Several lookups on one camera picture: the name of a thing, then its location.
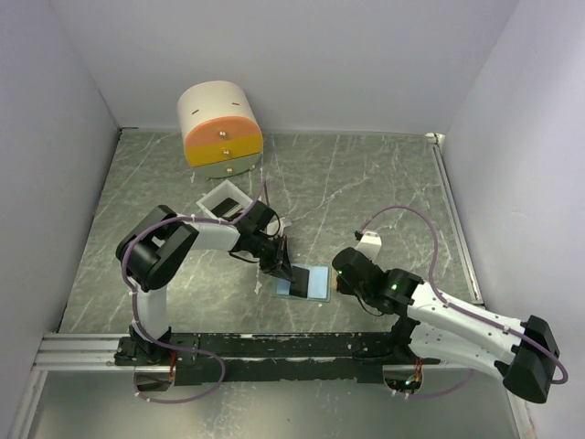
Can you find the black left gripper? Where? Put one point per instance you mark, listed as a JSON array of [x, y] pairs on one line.
[[272, 267]]

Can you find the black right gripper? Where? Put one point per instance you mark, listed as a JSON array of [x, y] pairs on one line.
[[343, 287]]

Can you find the black credit card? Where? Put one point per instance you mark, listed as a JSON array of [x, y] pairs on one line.
[[299, 286]]

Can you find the green card holder book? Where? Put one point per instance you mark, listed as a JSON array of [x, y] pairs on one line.
[[319, 285]]

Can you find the white card tray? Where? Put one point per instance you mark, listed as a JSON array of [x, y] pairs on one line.
[[225, 201]]

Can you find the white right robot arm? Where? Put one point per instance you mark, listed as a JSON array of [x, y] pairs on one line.
[[522, 353]]

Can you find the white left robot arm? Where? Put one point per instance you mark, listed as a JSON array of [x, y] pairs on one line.
[[152, 253]]

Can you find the round mini drawer cabinet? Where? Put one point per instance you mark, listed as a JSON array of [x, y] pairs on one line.
[[220, 134]]

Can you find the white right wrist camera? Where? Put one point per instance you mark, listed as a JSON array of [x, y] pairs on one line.
[[369, 244]]

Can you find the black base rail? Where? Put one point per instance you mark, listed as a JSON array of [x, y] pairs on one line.
[[237, 357]]

